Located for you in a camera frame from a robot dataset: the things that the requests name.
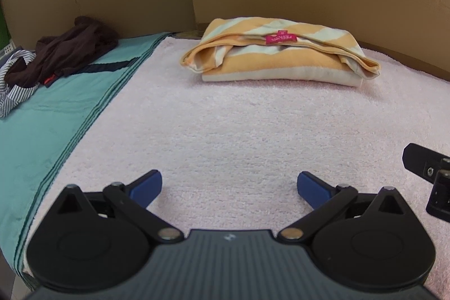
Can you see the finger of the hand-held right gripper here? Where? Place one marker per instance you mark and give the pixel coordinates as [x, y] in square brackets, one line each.
[422, 161]
[439, 194]

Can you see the orange white striped sweater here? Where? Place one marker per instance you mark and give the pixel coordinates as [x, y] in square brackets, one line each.
[281, 61]

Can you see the green shopping bag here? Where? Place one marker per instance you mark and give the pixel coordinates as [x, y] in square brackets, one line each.
[3, 29]

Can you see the pink terry towel blanket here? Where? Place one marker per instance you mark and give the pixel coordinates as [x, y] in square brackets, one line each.
[228, 131]

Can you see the striped white cloth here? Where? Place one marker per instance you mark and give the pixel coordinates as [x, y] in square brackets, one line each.
[10, 92]

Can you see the teal bed sheet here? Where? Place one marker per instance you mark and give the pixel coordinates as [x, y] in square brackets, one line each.
[45, 131]

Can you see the dark brown cloth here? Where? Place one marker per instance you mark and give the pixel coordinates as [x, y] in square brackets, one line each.
[70, 47]

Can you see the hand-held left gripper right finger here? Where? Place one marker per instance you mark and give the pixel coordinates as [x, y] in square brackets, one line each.
[311, 188]

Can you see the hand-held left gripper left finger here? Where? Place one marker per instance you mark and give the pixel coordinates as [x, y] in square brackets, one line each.
[147, 185]

